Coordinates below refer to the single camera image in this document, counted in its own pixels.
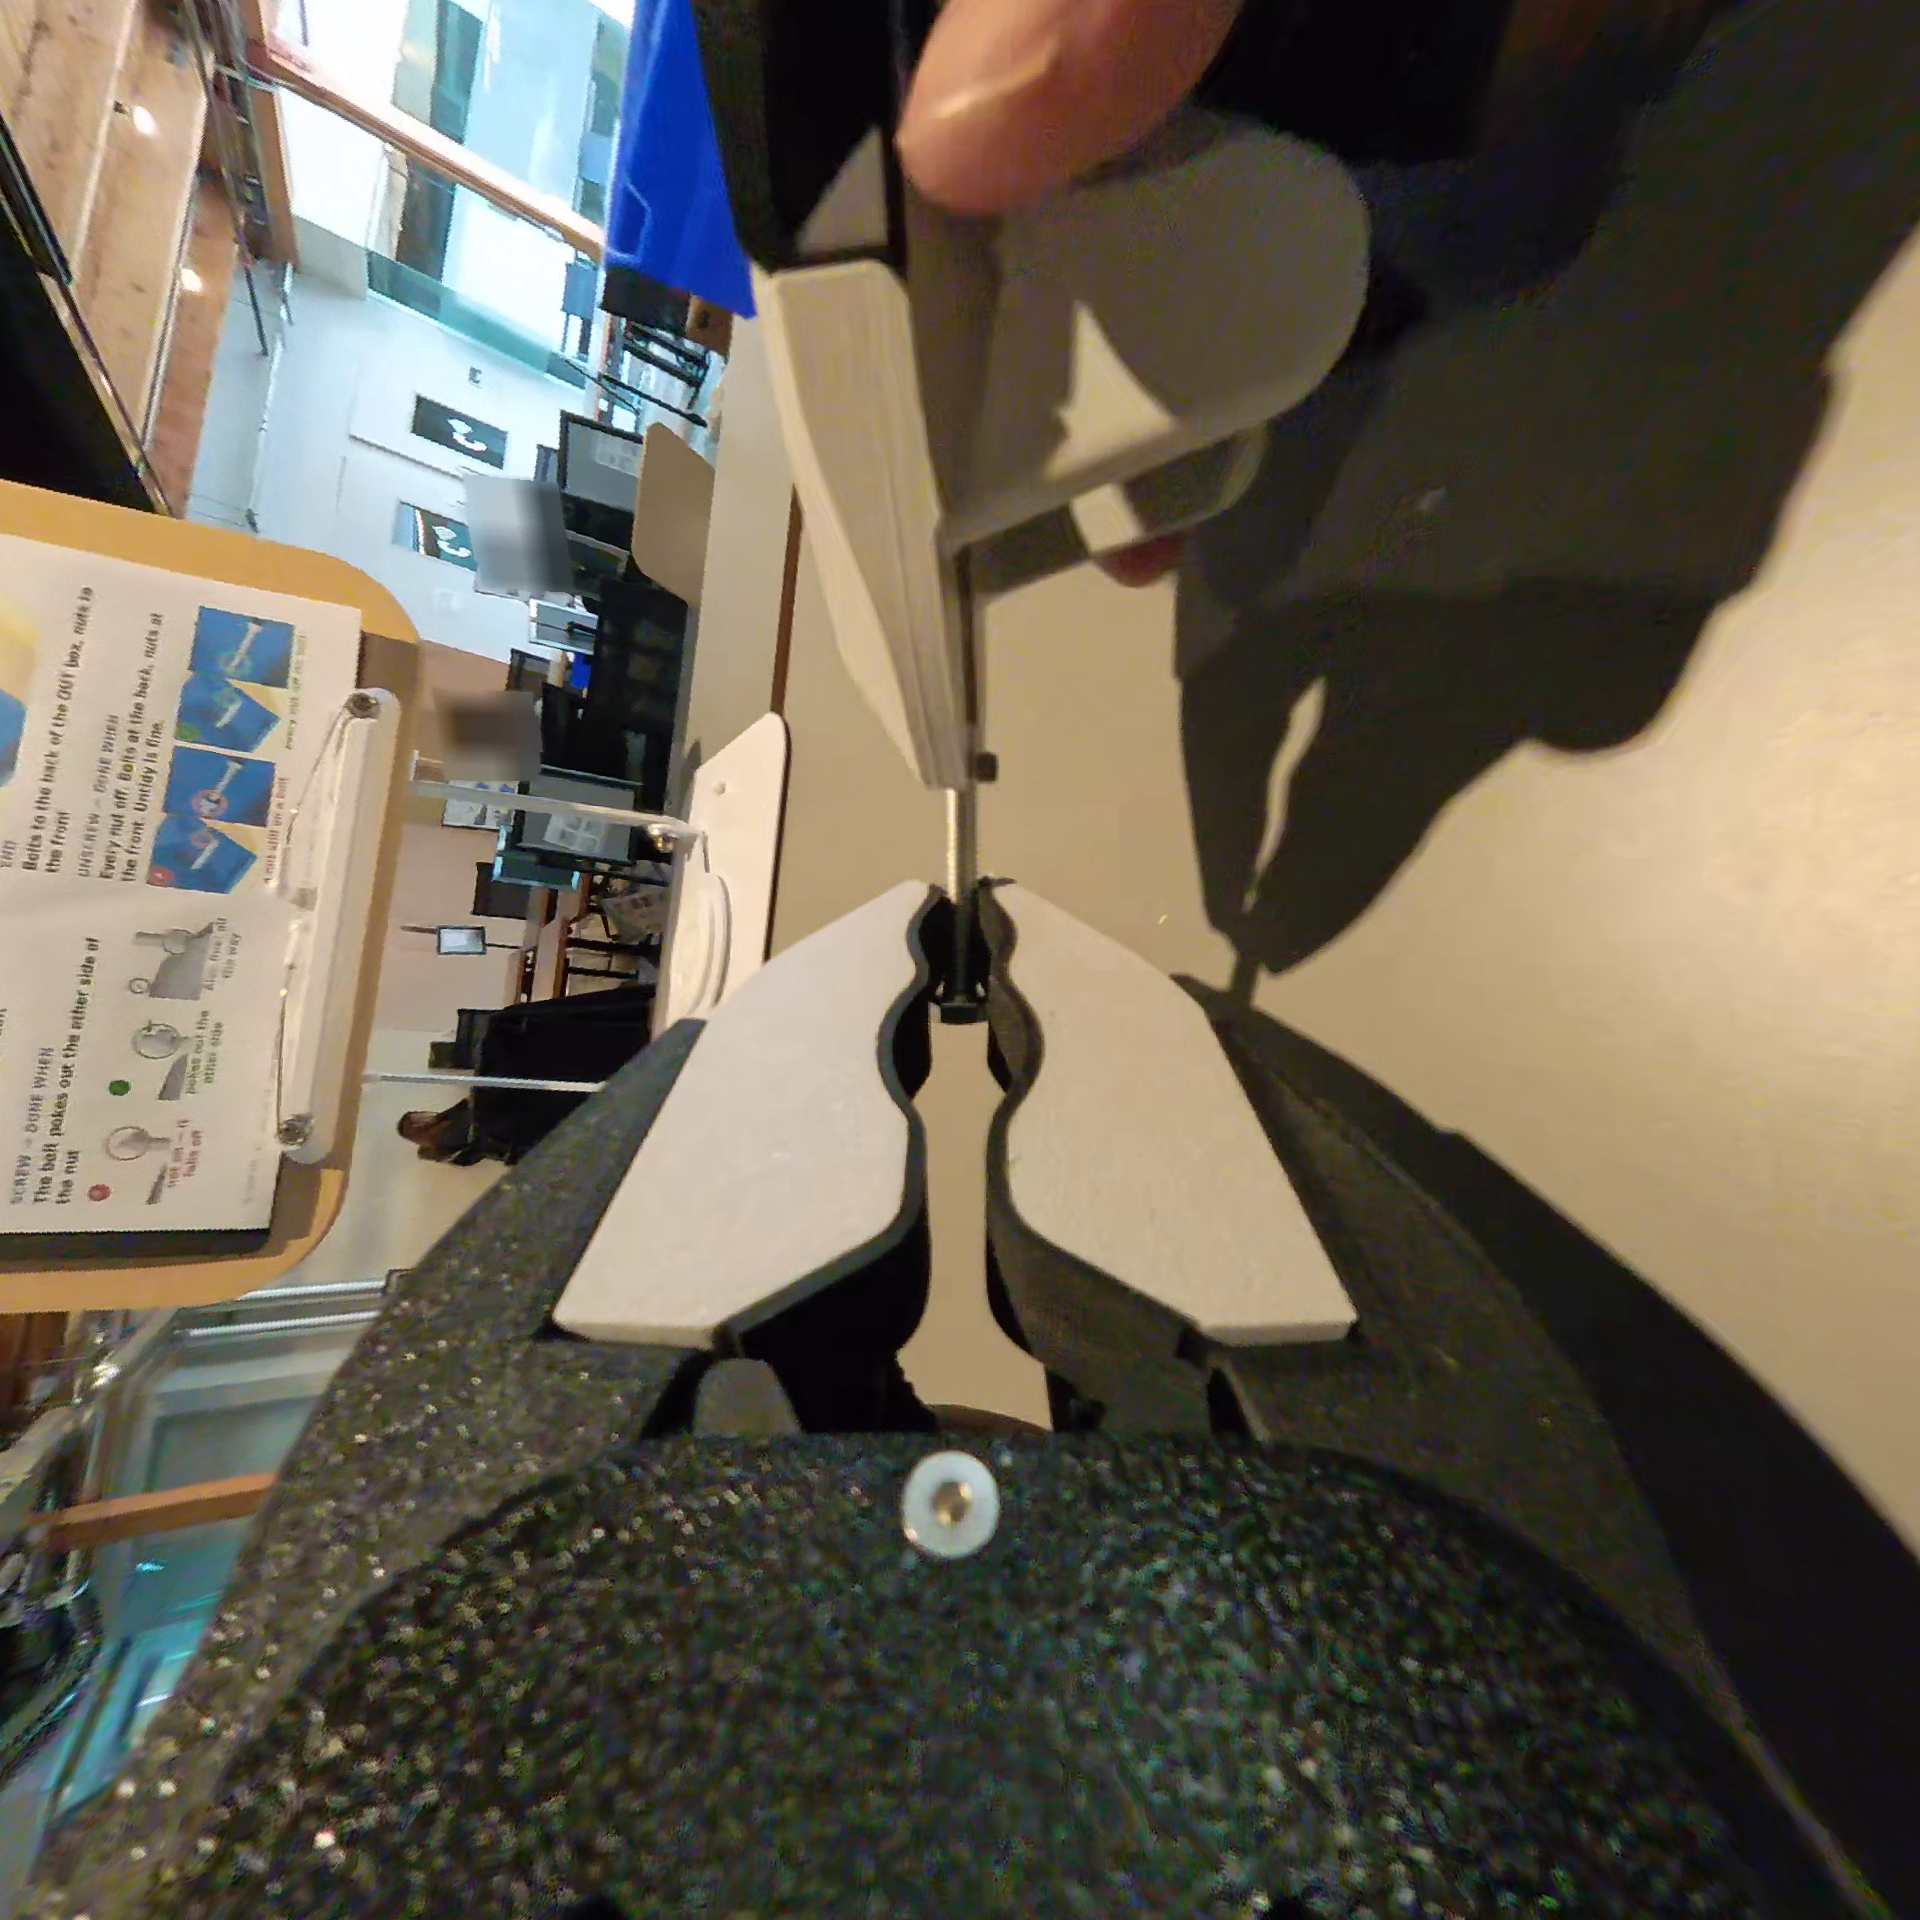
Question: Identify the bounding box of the wooden chair back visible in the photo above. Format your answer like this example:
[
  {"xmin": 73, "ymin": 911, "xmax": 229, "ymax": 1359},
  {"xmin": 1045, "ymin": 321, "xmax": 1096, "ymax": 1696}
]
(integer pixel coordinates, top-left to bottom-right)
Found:
[{"xmin": 633, "ymin": 424, "xmax": 719, "ymax": 608}]

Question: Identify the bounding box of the black crate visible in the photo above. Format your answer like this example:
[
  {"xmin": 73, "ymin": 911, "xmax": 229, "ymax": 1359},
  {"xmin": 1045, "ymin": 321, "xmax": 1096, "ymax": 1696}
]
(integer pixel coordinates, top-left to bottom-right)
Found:
[{"xmin": 575, "ymin": 577, "xmax": 692, "ymax": 782}]

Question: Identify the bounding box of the printed instruction sheet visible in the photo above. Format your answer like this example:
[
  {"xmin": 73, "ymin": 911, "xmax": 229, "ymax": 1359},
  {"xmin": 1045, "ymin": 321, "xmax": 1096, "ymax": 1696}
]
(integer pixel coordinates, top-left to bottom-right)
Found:
[{"xmin": 0, "ymin": 534, "xmax": 367, "ymax": 1234}]

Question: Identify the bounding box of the wooden document board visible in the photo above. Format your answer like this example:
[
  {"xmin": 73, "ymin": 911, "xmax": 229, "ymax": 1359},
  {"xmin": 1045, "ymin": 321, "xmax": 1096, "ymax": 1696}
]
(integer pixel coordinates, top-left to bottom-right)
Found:
[{"xmin": 0, "ymin": 481, "xmax": 424, "ymax": 1317}]

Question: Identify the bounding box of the blue plastic bin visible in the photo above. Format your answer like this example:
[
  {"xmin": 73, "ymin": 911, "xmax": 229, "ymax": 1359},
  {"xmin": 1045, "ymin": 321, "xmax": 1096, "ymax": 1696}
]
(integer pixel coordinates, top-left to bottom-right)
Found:
[{"xmin": 604, "ymin": 0, "xmax": 761, "ymax": 321}]

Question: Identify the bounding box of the person's right hand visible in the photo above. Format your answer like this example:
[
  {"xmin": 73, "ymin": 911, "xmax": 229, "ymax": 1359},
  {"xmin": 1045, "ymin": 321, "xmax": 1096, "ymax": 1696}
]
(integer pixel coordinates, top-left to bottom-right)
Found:
[{"xmin": 895, "ymin": 0, "xmax": 1240, "ymax": 593}]

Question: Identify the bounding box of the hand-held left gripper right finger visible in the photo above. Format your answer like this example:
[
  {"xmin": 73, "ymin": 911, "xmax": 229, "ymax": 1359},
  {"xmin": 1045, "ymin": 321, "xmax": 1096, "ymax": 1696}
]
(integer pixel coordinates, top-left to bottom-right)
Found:
[{"xmin": 983, "ymin": 896, "xmax": 1364, "ymax": 1438}]

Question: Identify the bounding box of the silver threaded bolt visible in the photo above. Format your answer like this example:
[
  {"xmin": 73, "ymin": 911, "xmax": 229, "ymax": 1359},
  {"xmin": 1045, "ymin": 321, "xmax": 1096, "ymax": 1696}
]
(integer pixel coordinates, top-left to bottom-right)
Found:
[{"xmin": 932, "ymin": 779, "xmax": 993, "ymax": 1030}]

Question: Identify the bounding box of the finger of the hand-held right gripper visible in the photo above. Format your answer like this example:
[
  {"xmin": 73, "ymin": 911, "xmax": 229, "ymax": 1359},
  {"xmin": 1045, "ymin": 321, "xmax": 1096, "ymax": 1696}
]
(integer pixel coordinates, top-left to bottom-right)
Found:
[{"xmin": 753, "ymin": 259, "xmax": 981, "ymax": 793}]

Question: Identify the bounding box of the white clip bar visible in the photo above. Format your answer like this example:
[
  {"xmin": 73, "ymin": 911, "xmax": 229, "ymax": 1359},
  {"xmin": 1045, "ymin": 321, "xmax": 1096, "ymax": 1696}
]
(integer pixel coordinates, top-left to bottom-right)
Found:
[{"xmin": 275, "ymin": 688, "xmax": 406, "ymax": 1168}]

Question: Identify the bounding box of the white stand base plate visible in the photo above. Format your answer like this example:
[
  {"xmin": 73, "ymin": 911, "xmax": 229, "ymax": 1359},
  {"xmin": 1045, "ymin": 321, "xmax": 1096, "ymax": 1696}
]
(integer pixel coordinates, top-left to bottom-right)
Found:
[{"xmin": 652, "ymin": 712, "xmax": 793, "ymax": 1039}]

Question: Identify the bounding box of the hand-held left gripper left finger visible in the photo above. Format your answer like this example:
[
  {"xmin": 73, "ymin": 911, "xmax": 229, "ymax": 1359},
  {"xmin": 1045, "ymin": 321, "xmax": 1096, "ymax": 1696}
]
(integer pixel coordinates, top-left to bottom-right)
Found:
[{"xmin": 550, "ymin": 881, "xmax": 936, "ymax": 1438}]

